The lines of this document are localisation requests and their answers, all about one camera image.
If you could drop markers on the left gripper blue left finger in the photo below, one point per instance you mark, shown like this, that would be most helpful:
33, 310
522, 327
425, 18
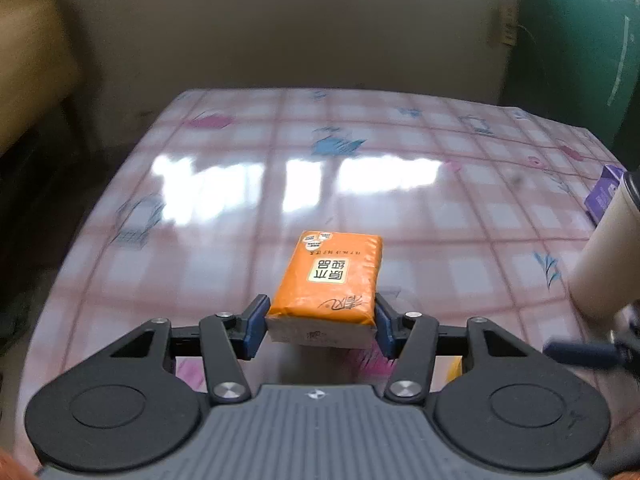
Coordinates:
254, 326

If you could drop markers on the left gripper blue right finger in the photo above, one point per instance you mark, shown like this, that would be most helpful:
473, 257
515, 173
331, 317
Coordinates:
390, 328

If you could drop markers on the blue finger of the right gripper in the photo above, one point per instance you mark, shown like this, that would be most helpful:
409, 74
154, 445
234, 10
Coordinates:
595, 355

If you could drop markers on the orange tissue pack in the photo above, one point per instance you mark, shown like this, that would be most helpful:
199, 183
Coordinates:
327, 294

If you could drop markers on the purple wet wipes pack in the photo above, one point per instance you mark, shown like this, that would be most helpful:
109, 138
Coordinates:
603, 191

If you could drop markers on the cup with black lid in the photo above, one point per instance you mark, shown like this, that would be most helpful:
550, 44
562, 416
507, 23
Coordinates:
606, 276

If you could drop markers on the pink checkered tablecloth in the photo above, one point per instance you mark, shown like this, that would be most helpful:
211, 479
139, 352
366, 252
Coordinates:
480, 209

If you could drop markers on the green door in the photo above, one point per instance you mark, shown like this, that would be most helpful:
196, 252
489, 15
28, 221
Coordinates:
575, 61

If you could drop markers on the wall power outlet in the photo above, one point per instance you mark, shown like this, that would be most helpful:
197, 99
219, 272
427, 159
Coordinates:
508, 25

